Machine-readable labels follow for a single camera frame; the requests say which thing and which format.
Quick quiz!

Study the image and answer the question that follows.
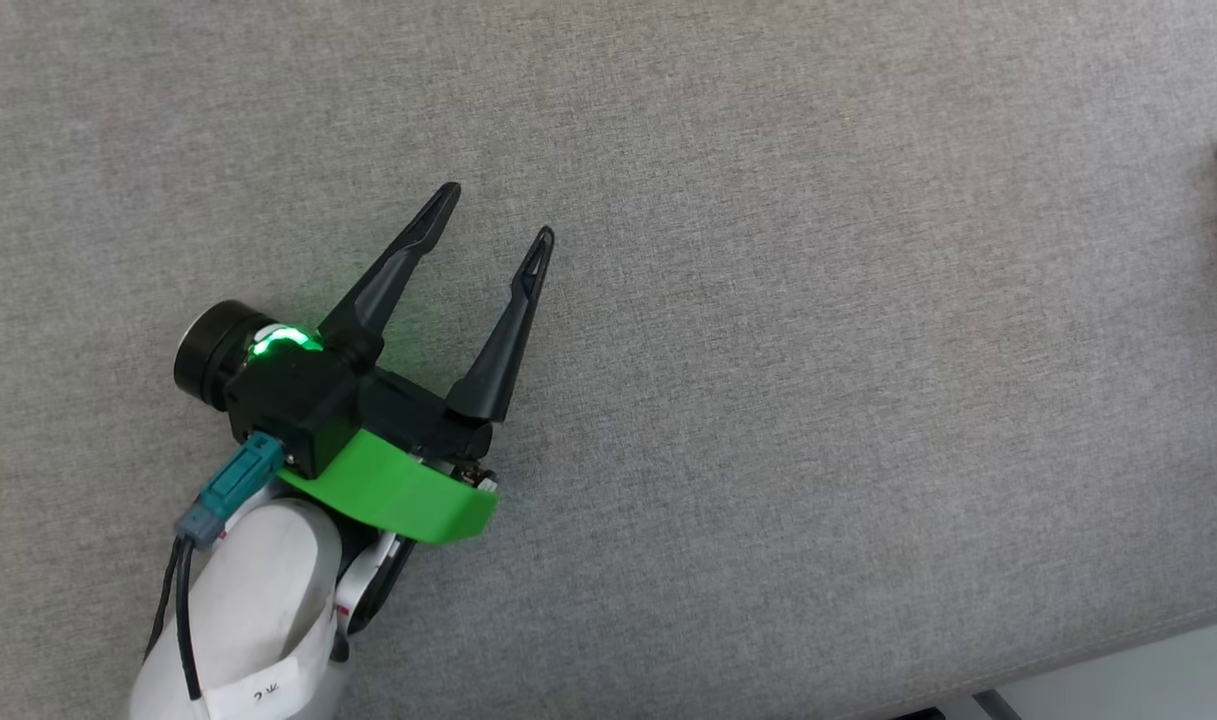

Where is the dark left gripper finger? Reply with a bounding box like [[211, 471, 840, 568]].
[[318, 182, 463, 367], [445, 226, 557, 424]]

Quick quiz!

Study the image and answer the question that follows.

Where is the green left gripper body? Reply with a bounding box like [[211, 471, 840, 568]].
[[279, 369, 500, 547]]

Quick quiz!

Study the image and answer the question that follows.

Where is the grey fabric sofa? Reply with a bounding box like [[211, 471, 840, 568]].
[[0, 0, 1217, 720]]

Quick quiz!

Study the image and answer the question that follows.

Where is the left camera teal cable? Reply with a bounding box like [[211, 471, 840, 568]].
[[142, 431, 288, 702]]

